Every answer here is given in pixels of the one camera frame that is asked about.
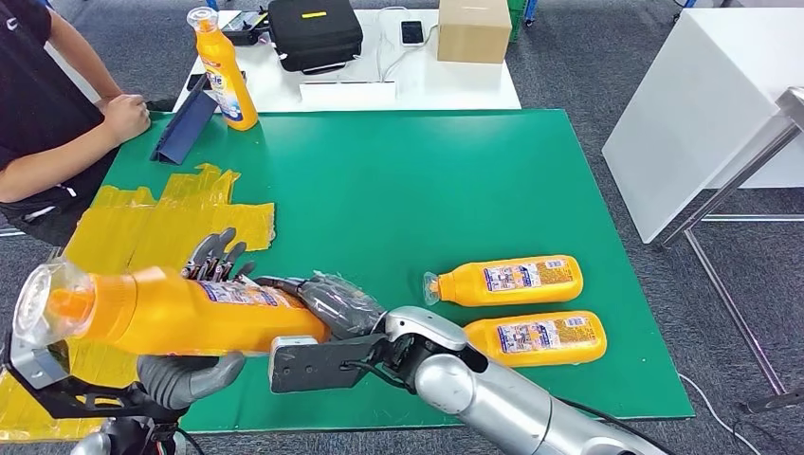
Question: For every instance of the black handheld device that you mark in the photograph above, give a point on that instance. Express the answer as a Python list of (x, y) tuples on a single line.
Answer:
[(245, 28)]

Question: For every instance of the blue metal shelf rack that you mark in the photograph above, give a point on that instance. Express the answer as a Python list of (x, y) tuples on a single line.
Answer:
[(531, 9)]

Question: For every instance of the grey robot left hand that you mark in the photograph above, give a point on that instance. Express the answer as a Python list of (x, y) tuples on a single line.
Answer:
[(182, 383)]

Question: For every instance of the large white side table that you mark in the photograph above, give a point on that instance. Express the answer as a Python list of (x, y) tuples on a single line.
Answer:
[(703, 113)]

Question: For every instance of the black smartphone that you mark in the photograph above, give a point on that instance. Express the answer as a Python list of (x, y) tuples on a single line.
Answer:
[(412, 32)]

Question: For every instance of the green crate stack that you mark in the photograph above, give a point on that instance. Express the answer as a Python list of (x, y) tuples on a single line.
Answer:
[(515, 19)]

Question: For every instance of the person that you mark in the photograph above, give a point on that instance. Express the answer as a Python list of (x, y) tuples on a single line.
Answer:
[(31, 94)]

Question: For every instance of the yellow tape patch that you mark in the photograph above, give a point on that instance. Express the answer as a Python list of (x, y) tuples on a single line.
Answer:
[(125, 232)]

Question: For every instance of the green table mat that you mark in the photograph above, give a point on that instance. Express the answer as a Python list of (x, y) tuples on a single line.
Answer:
[(408, 188)]

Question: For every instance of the white long box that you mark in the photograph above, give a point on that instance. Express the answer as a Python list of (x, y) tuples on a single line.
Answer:
[(348, 92)]

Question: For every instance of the orange detergent bottle clear cap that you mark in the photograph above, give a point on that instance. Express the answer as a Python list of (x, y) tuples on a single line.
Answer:
[(540, 342), (188, 320), (229, 88), (515, 282)]

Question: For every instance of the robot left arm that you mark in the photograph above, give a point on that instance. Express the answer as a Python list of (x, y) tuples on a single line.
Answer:
[(91, 446)]

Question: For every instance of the dark blue folding stand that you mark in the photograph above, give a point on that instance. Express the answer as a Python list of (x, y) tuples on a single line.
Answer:
[(188, 125)]

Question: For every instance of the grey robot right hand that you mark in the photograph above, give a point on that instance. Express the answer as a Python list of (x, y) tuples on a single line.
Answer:
[(339, 308)]

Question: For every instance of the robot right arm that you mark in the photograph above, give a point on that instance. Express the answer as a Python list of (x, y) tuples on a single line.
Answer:
[(502, 402)]

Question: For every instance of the person's left forearm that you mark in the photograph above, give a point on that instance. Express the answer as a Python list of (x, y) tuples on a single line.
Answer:
[(82, 56)]

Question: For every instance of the steel frame stand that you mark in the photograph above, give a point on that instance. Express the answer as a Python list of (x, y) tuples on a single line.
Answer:
[(728, 183)]

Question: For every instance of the cardboard box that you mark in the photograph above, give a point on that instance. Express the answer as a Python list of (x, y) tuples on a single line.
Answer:
[(474, 34)]

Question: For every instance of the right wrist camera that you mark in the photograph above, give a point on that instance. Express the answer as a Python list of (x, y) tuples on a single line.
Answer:
[(314, 367)]

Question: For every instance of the person's right forearm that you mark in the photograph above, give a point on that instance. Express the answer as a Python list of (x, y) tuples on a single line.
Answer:
[(56, 163)]

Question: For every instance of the black carrying case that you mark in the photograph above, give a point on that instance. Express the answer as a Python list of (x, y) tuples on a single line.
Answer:
[(314, 38)]

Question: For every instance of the person's right hand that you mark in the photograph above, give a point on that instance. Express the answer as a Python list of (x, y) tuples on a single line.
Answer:
[(125, 119)]

